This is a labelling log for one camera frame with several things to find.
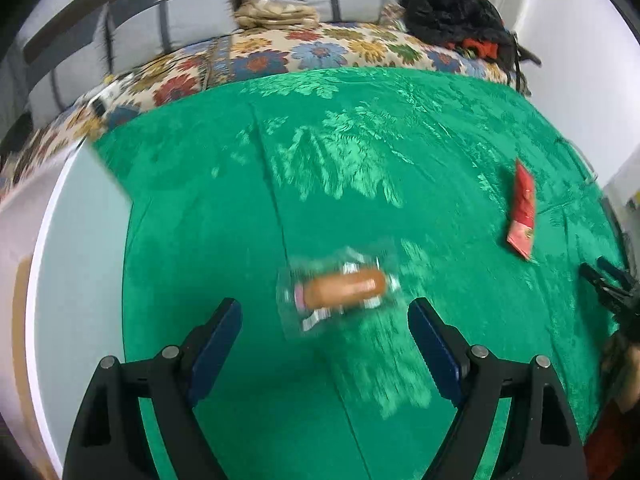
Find orange fleece clothing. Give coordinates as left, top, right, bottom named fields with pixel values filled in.
left=582, top=405, right=640, bottom=480

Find orange sausage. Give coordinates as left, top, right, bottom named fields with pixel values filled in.
left=276, top=247, right=401, bottom=338

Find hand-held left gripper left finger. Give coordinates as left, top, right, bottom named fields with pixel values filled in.
left=62, top=297, right=243, bottom=480

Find red snack packet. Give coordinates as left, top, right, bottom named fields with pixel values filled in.
left=506, top=158, right=537, bottom=261

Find grey sofa cushions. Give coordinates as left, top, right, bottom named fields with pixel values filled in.
left=20, top=0, right=231, bottom=61

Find rimless eyeglasses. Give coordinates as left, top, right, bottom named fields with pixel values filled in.
left=555, top=135, right=598, bottom=186

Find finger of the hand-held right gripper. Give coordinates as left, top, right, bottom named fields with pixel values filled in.
left=594, top=256, right=640, bottom=288
left=579, top=262, right=626, bottom=311

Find person's right hand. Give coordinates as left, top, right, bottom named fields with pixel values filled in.
left=600, top=332, right=640, bottom=411

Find orange-red garment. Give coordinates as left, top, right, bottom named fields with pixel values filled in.
left=447, top=0, right=501, bottom=58

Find beige folded cloth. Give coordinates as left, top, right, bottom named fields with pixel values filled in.
left=234, top=0, right=318, bottom=30

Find floral bedsheet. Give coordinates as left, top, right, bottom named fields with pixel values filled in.
left=0, top=20, right=516, bottom=201

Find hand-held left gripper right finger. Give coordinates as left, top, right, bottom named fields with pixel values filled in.
left=407, top=297, right=588, bottom=480

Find white rectangular box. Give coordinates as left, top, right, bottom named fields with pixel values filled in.
left=0, top=140, right=151, bottom=480

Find black jacket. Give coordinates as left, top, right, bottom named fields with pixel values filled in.
left=400, top=0, right=516, bottom=56

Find green patterned blanket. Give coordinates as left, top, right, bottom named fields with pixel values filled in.
left=92, top=67, right=632, bottom=480

